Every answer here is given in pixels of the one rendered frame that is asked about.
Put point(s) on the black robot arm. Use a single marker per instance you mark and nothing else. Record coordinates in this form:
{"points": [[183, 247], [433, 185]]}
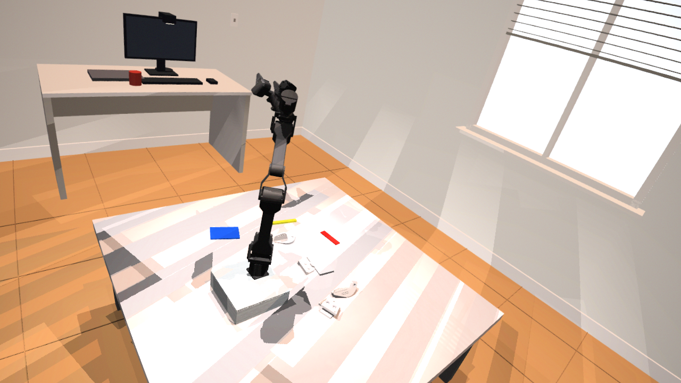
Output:
{"points": [[270, 198]]}

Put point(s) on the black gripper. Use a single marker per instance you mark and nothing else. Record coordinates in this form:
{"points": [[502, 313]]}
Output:
{"points": [[263, 87]]}

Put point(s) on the blue flat rectangular plate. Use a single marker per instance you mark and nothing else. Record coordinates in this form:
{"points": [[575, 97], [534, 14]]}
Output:
{"points": [[217, 233]]}

